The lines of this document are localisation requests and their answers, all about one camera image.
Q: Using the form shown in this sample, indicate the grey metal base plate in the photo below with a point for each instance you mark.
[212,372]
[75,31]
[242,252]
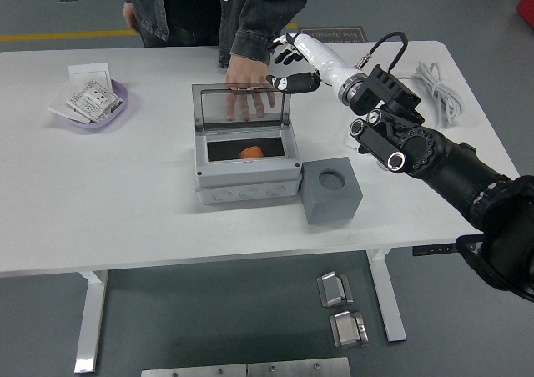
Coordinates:
[192,371]
[300,368]

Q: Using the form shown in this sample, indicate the grey cube with round hole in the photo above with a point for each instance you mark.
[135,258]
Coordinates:
[329,206]

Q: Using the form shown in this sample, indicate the person's left hand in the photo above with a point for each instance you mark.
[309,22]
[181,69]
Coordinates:
[246,70]

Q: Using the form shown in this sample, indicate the white socket panel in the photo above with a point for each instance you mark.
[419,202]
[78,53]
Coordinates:
[94,97]

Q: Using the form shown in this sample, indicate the black table control panel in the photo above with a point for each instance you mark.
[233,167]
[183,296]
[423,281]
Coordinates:
[434,249]

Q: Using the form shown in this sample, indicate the person's left forearm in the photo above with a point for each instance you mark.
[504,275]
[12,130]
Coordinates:
[271,14]

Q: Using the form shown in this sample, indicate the person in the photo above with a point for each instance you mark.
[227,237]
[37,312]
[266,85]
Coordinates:
[200,10]

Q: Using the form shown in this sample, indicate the red object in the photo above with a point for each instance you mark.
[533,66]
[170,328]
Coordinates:
[527,6]

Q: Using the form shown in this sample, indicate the white blank switch plate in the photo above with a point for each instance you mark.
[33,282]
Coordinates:
[89,74]

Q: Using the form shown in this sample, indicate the small metal floor bracket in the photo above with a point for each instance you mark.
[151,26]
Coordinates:
[348,331]
[334,291]

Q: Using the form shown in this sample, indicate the grey junction box clear lid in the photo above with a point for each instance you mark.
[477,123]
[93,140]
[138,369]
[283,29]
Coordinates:
[246,177]

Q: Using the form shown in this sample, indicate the orange cylinder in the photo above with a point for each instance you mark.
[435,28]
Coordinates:
[251,153]

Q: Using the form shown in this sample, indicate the white flat cover plate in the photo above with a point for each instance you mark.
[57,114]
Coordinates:
[60,104]

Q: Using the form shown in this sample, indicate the person's right hand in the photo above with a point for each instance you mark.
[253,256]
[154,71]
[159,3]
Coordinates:
[130,16]

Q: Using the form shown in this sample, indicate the brown floor sign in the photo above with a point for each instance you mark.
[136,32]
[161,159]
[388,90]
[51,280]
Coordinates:
[346,35]

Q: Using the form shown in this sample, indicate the white table leg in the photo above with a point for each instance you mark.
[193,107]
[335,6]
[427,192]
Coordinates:
[89,323]
[388,293]

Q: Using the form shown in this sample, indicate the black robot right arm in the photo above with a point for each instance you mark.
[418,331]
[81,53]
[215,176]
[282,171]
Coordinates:
[417,147]

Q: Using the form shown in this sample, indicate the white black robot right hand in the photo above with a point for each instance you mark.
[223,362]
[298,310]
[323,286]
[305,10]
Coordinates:
[325,60]

